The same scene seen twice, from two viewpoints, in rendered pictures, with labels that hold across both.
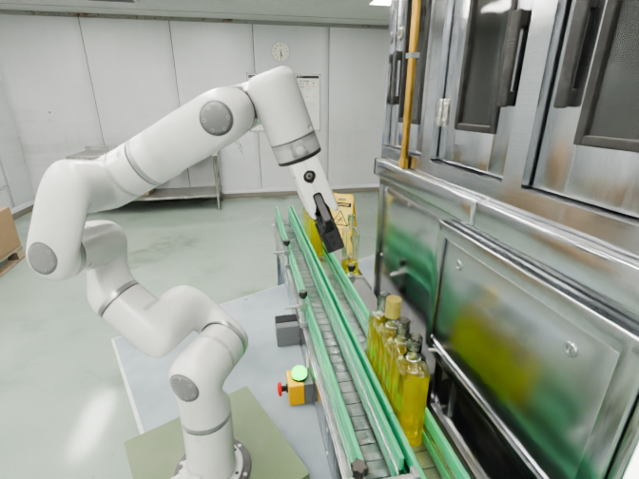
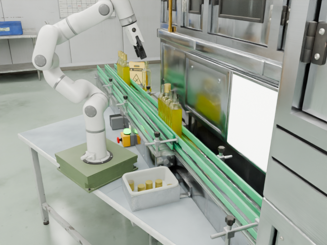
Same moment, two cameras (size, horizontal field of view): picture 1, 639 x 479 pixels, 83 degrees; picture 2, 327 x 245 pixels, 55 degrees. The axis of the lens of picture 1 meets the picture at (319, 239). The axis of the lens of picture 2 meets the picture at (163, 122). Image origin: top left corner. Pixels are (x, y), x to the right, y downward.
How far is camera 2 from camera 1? 90 cm
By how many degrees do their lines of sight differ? 9
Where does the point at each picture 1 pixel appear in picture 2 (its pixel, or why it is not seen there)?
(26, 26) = not seen: outside the picture
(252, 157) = not seen: hidden behind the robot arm
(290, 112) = (126, 7)
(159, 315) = (78, 85)
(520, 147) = (206, 19)
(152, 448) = (68, 153)
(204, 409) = (98, 120)
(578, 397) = (221, 95)
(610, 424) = (226, 96)
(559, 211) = (215, 39)
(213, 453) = (100, 142)
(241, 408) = not seen: hidden behind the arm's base
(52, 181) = (45, 32)
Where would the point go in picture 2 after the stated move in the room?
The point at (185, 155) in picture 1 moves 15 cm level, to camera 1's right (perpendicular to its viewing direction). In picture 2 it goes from (92, 22) to (128, 22)
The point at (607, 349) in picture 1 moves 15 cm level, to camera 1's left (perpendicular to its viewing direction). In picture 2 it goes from (225, 76) to (191, 77)
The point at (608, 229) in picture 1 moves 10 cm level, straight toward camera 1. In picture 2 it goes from (224, 42) to (215, 44)
